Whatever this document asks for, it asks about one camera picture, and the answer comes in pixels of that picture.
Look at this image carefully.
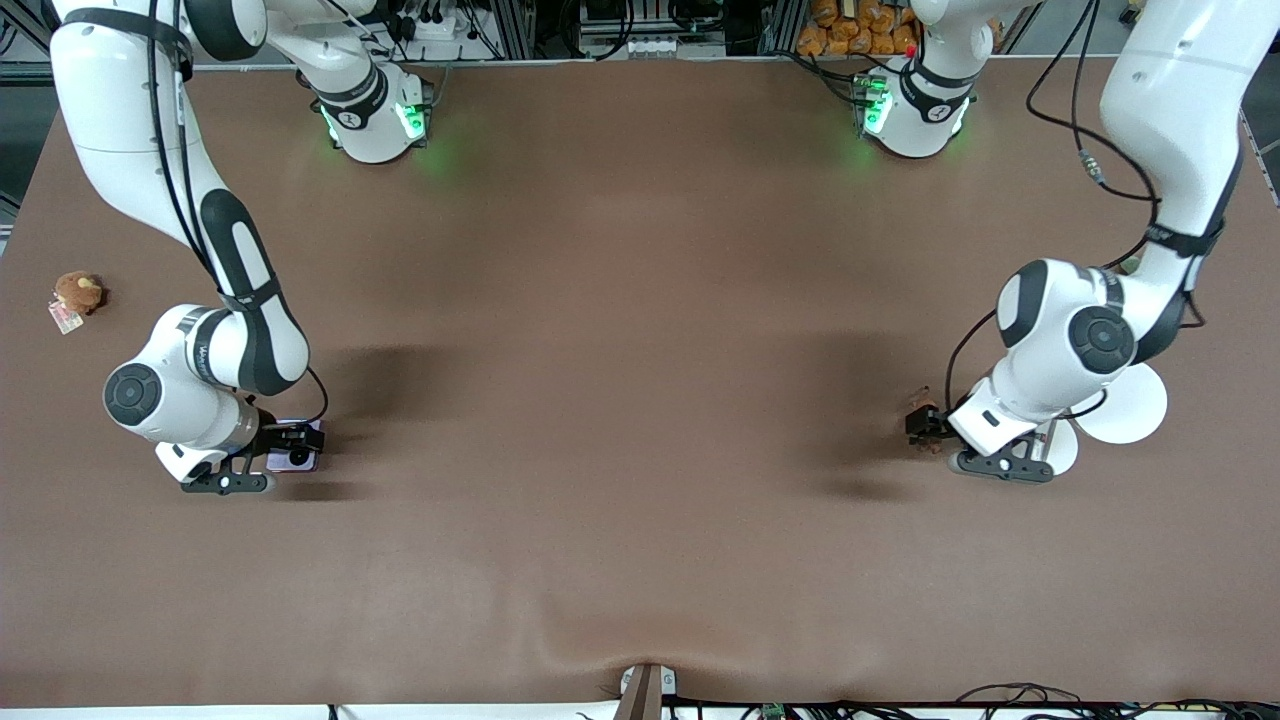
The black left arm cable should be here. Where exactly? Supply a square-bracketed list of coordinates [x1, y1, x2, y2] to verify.
[943, 0, 1206, 421]

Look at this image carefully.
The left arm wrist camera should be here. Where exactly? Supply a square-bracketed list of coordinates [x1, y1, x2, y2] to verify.
[948, 440, 1057, 485]

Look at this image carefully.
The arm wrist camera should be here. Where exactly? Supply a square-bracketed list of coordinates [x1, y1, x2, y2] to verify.
[948, 440, 1057, 485]
[180, 455, 273, 497]

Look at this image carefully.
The long white power strip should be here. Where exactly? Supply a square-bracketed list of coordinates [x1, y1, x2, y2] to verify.
[583, 35, 723, 58]

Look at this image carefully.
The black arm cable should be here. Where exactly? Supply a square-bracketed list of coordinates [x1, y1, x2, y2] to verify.
[145, 0, 331, 429]
[943, 0, 1206, 421]

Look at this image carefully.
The brown lion statue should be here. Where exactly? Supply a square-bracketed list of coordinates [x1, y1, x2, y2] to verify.
[905, 387, 951, 456]

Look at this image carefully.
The white desk lamp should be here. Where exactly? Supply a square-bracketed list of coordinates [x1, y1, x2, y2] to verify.
[1030, 362, 1169, 479]

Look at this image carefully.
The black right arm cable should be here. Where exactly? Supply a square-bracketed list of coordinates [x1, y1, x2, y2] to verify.
[145, 0, 331, 429]

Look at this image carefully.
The lilac flip phone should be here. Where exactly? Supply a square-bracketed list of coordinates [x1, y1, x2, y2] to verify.
[265, 420, 324, 474]

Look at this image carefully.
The brown plush toy with tag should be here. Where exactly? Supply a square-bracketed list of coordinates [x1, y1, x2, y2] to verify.
[48, 271, 104, 335]

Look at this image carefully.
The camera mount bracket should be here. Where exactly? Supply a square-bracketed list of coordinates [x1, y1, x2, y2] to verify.
[612, 663, 678, 720]

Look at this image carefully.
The black floor cable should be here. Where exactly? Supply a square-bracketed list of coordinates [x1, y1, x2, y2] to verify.
[955, 683, 1083, 707]

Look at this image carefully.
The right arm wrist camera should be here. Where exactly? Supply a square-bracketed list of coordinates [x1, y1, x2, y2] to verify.
[180, 455, 273, 497]

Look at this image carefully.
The brown table mat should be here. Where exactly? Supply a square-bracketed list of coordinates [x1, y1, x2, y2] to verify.
[0, 55, 1280, 707]

